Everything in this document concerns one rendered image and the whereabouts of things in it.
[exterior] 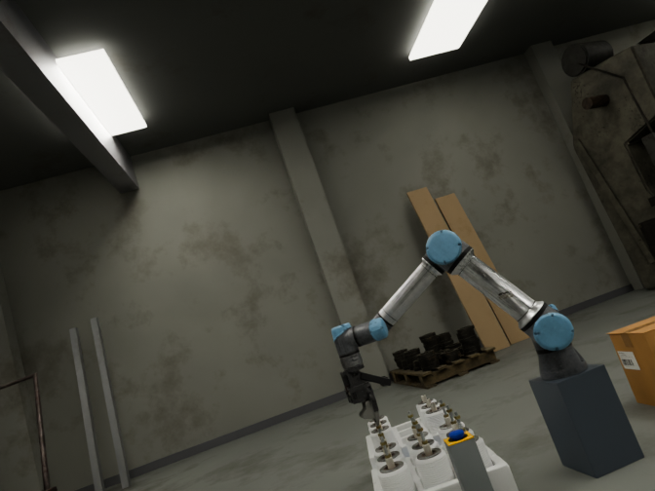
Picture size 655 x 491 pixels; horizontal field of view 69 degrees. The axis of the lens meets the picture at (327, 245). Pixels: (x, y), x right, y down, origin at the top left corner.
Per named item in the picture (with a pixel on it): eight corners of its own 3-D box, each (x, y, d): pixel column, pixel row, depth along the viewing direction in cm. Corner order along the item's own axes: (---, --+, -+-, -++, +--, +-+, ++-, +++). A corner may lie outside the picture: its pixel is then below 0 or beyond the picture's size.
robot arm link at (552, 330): (575, 326, 157) (443, 226, 172) (586, 330, 143) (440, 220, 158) (551, 354, 158) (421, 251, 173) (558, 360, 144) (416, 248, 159)
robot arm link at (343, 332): (348, 321, 168) (327, 329, 170) (359, 352, 166) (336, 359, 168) (353, 321, 175) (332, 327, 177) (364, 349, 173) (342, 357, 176)
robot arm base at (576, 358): (570, 364, 171) (558, 337, 172) (597, 365, 156) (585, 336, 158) (533, 379, 168) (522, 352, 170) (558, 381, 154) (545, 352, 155)
